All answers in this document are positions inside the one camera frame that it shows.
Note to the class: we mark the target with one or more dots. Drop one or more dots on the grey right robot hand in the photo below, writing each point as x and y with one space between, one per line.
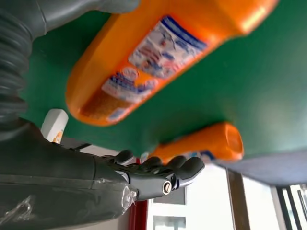
48 177

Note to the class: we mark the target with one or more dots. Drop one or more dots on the white plastic bottle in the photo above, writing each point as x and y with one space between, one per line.
54 123

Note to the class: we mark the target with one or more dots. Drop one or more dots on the ribbed grey right arm sleeve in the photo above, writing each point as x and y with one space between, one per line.
12 63

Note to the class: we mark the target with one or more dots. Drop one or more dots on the black metal railing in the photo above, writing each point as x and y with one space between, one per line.
285 209

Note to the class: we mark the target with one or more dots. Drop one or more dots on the red post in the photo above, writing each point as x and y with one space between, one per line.
139 219

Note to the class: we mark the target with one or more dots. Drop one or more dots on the brown post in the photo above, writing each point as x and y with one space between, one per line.
237 203

